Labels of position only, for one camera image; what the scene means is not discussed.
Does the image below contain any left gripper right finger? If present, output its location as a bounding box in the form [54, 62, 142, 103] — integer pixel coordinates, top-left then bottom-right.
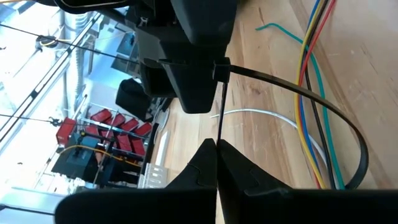
[217, 139, 398, 224]

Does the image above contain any black ceiling cable reel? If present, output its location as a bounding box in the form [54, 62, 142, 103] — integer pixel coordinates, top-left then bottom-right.
[35, 34, 59, 51]

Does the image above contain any yellow hanging cable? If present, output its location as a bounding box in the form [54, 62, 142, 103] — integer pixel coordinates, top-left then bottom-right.
[58, 144, 142, 169]

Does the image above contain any black bag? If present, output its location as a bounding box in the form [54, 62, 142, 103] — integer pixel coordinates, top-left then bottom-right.
[115, 77, 153, 122]

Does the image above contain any blue wire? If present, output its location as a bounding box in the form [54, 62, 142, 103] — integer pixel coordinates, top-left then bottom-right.
[298, 0, 324, 187]

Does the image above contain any silver ventilation duct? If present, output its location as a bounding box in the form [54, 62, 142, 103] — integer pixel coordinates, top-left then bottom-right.
[60, 12, 94, 75]

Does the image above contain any red storage bin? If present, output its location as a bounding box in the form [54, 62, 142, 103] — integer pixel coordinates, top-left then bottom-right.
[116, 133, 133, 152]
[55, 117, 77, 146]
[133, 122, 153, 138]
[119, 117, 140, 133]
[90, 108, 113, 124]

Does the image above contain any white wire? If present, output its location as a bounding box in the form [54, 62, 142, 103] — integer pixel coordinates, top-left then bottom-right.
[210, 108, 327, 166]

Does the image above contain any white building column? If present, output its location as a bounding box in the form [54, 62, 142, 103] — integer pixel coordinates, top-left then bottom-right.
[0, 185, 74, 224]

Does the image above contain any black aluminium table frame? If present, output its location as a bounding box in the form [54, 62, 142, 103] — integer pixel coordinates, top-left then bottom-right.
[141, 123, 160, 175]

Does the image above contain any white slotted cable duct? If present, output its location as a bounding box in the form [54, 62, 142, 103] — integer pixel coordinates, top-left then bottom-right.
[137, 163, 169, 189]

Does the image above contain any long ceiling light bar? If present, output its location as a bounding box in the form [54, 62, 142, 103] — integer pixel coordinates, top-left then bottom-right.
[0, 14, 103, 144]

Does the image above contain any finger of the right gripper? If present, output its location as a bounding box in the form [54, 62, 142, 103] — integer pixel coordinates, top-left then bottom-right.
[160, 42, 227, 114]
[139, 60, 178, 98]

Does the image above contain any black wire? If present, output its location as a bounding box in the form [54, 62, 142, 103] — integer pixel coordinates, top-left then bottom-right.
[304, 0, 336, 190]

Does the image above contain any white flat duct cover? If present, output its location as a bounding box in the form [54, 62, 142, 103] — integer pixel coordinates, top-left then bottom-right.
[154, 130, 170, 166]

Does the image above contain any black zip tie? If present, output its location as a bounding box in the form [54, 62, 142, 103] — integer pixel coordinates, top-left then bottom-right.
[212, 57, 370, 190]

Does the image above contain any black monitor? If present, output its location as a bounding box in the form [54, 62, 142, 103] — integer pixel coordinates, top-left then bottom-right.
[51, 135, 103, 184]

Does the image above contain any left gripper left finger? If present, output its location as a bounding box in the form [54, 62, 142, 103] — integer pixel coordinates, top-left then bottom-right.
[54, 139, 218, 224]

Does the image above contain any bundle of coloured wires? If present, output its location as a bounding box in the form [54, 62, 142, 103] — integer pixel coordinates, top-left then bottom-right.
[255, 22, 346, 190]

